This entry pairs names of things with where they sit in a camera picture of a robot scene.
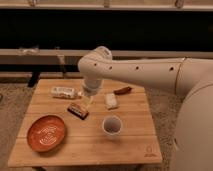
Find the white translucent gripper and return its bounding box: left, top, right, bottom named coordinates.
left=82, top=85, right=99, bottom=109

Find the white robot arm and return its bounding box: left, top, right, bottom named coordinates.
left=78, top=46, right=213, bottom=171

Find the orange ceramic bowl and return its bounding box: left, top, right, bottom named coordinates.
left=27, top=115, right=66, bottom=153

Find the brown snack bar packet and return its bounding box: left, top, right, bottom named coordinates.
left=67, top=103, right=89, bottom=120

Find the brown sausage-shaped item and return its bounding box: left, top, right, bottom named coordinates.
left=113, top=86, right=132, bottom=95

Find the clear plastic bottle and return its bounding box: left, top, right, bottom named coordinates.
left=51, top=87, right=82, bottom=99

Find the wooden table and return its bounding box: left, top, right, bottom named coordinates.
left=8, top=79, right=162, bottom=167

